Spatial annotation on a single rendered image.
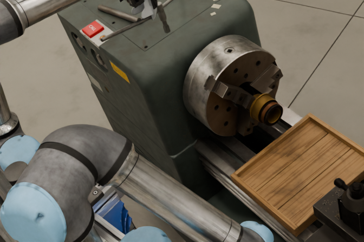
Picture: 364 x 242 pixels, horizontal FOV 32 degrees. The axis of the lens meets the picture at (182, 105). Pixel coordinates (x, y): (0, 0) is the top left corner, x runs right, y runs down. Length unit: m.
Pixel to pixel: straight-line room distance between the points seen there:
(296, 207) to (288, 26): 2.13
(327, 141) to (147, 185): 1.11
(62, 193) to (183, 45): 1.11
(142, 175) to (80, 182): 0.13
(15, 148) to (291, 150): 0.91
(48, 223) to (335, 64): 2.84
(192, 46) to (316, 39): 1.88
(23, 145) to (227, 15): 0.81
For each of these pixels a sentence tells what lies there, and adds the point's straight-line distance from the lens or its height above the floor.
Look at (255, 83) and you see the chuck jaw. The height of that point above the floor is 1.11.
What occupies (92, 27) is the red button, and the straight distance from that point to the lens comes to 2.27.
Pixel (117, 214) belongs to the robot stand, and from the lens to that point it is 1.99.
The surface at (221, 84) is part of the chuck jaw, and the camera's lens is 1.98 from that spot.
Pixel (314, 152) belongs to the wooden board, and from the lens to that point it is 2.15.
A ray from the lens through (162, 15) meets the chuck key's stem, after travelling 2.05.
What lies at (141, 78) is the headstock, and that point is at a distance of 2.03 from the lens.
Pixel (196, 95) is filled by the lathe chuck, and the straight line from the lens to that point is 2.03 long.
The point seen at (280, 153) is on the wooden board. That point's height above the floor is 0.89.
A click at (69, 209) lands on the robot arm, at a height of 1.76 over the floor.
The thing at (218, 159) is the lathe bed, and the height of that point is 0.86.
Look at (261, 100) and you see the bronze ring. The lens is 2.01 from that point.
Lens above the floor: 2.55
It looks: 44 degrees down
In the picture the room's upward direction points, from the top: 20 degrees counter-clockwise
